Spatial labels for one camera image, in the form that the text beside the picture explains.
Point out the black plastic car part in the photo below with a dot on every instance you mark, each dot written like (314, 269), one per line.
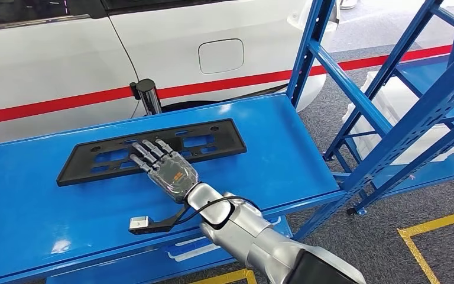
(74, 168)

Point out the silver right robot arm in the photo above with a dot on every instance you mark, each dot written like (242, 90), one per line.
(250, 239)

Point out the blue metal shelf rack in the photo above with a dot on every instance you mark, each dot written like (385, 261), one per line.
(381, 78)
(54, 219)

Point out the red barrier belt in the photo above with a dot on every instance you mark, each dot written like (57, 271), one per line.
(54, 106)
(231, 83)

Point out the yellow floor tape square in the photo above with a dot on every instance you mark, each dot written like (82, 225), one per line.
(438, 222)
(227, 277)

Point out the black rack caster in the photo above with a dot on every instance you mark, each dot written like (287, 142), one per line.
(351, 211)

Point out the white stacked plastic crates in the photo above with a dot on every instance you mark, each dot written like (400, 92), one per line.
(383, 100)

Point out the white car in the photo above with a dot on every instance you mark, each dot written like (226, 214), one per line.
(54, 58)

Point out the chrome stanchion post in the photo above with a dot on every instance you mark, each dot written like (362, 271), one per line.
(150, 102)

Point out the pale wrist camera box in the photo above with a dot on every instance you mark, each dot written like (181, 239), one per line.
(139, 223)

